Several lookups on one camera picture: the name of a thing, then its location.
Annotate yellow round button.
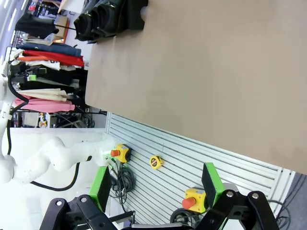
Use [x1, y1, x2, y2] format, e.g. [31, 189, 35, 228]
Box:
[149, 155, 165, 171]

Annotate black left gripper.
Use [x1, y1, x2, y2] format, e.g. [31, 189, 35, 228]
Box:
[11, 68, 48, 83]

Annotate brown cardboard box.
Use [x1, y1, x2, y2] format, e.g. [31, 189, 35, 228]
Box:
[53, 15, 71, 44]

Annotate black clothes rack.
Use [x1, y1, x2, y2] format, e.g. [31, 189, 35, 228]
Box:
[5, 45, 109, 115]

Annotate beige hanging garment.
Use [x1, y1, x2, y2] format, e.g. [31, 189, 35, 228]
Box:
[14, 88, 75, 103]

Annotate black shoe stand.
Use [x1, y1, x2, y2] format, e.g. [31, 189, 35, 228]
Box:
[127, 0, 150, 32]

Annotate white printed garment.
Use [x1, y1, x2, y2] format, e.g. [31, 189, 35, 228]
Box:
[25, 59, 76, 72]

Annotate black hanging t-shirt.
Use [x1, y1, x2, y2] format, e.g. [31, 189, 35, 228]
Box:
[14, 11, 60, 39]

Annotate pink hanging garment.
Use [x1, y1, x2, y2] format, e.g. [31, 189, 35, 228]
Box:
[12, 97, 76, 113]

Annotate orange hanging garment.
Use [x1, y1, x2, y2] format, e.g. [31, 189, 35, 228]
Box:
[17, 56, 51, 62]

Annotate black hanging garments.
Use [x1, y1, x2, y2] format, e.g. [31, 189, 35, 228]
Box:
[18, 66, 88, 94]

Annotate black coiled cable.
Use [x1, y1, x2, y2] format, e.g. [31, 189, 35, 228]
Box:
[169, 207, 201, 225]

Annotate black leather loafer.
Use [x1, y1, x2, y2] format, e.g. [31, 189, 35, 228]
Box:
[102, 0, 121, 36]
[115, 0, 130, 32]

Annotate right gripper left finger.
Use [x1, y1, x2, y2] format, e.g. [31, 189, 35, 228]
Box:
[39, 164, 113, 230]

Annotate yellow emergency stop button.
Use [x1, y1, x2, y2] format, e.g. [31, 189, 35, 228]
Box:
[109, 143, 132, 164]
[181, 188, 208, 214]

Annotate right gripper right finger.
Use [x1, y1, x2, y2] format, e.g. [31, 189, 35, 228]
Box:
[194, 162, 281, 230]

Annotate red hanging garment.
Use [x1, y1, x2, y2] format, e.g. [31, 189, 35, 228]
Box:
[16, 49, 85, 68]

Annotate black strap shoe grey insole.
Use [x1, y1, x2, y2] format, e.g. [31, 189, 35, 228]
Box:
[73, 13, 95, 42]

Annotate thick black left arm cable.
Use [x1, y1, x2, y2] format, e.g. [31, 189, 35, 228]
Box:
[6, 71, 81, 192]

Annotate navy hanging garment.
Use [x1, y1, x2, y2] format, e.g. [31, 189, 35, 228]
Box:
[16, 42, 83, 58]

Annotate black cable bundle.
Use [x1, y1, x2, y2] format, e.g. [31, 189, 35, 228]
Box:
[108, 162, 137, 211]

